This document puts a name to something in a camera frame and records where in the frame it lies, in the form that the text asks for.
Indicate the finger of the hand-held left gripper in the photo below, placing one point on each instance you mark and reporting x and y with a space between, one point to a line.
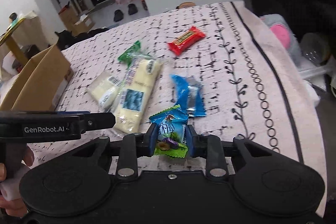
101 120

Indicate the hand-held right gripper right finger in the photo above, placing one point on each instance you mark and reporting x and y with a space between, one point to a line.
190 144

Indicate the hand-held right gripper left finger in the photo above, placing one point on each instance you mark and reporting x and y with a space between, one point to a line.
152 138

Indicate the blue and green snack packet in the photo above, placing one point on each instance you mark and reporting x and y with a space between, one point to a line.
169 129

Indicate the long white snack packet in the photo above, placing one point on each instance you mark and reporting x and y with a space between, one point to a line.
136 98

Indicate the brown cardboard box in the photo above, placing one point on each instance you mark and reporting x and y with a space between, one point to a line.
39 77

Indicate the clear packet of white snacks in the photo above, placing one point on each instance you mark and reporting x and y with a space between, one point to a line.
103 88

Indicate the person's left hand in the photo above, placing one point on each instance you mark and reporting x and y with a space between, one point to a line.
11 208

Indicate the white black printed blanket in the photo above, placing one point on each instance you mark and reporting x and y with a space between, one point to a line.
236 121

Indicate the dark green snack packet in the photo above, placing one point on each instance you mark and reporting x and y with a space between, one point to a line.
130 52

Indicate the yellow wooden table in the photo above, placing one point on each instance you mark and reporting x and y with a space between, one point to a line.
15 48

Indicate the pile of black clothes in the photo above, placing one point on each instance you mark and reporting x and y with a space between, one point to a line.
68 39

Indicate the small open cardboard carton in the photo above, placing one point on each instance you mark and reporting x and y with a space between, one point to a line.
82 24

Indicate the red snack bar packet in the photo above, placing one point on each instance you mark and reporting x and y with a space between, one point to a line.
186 40

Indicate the black slipper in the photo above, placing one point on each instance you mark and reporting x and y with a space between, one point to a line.
118 15
132 8

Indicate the tall brown cardboard carton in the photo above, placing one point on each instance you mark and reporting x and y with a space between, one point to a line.
66 15

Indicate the pink round item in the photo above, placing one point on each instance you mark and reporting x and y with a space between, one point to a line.
281 33

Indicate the grey plush cloth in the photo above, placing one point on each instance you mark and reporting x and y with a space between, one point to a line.
270 19

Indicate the clear plastic container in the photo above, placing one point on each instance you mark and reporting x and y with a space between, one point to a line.
315 50

